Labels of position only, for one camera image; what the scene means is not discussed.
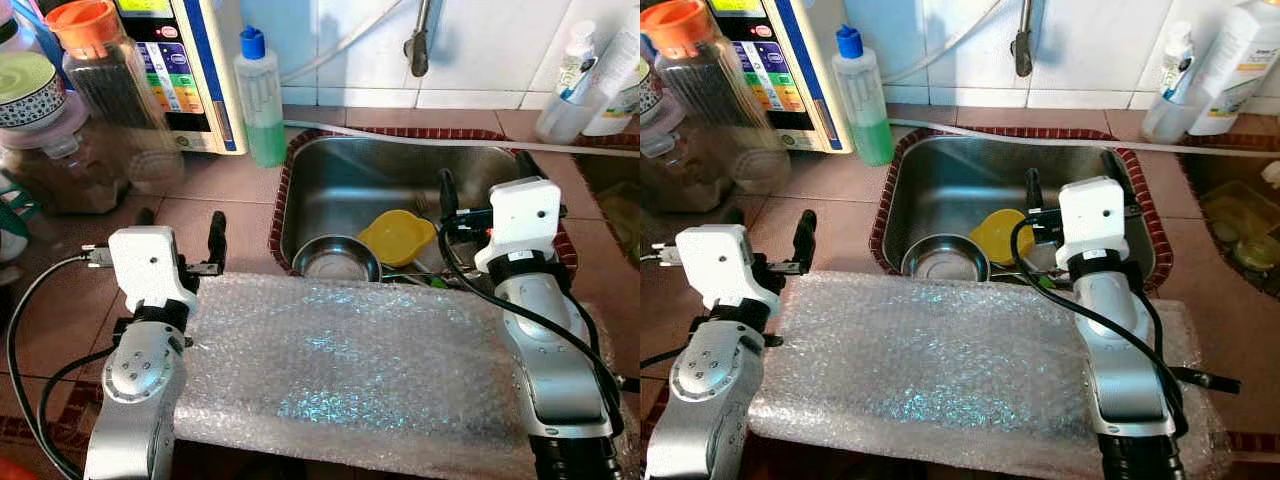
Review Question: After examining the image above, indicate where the stainless steel bowl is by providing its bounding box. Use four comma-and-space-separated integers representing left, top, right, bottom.
901, 234, 992, 284
291, 234, 384, 284

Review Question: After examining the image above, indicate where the stainless steel sink basin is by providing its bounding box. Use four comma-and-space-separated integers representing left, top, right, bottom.
267, 127, 580, 288
869, 127, 1172, 293

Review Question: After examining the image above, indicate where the plastic jar with pink lid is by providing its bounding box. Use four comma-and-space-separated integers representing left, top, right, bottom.
0, 94, 133, 216

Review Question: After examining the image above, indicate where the large white plastic bottle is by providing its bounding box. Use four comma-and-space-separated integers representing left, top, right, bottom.
1187, 0, 1280, 137
582, 24, 641, 137

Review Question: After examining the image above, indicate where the clear jar with orange lid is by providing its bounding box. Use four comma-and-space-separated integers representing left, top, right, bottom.
640, 0, 793, 188
44, 0, 188, 183

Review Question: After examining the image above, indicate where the small bottle with white cap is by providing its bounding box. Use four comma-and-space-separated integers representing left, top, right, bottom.
1159, 19, 1197, 103
556, 19, 599, 103

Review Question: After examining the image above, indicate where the clear plastic food container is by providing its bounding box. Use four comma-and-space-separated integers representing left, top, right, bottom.
1199, 179, 1280, 273

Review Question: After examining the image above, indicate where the green dish soap bottle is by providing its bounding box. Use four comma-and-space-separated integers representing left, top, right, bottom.
831, 24, 897, 169
232, 24, 289, 169

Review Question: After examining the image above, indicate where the metal faucet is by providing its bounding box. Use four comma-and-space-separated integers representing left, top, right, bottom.
402, 0, 435, 79
1009, 0, 1037, 79

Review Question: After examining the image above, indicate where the white water ionizer appliance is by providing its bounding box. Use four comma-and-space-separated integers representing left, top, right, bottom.
704, 0, 854, 155
110, 0, 249, 155

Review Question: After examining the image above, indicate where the green patterned ceramic bowl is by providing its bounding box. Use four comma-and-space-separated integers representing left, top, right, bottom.
0, 51, 69, 130

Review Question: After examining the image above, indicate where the clear bubble wrap sheet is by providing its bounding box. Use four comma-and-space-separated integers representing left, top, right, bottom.
169, 271, 623, 478
747, 269, 1233, 480

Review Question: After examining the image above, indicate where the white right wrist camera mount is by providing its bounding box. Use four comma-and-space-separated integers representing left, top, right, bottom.
473, 176, 564, 274
1056, 176, 1132, 264

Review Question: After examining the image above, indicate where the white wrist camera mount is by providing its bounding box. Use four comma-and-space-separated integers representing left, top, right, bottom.
674, 223, 767, 314
1056, 176, 1132, 264
106, 226, 199, 314
473, 176, 564, 274

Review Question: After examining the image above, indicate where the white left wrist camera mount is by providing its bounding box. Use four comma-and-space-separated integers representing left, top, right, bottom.
674, 223, 767, 314
106, 226, 199, 314

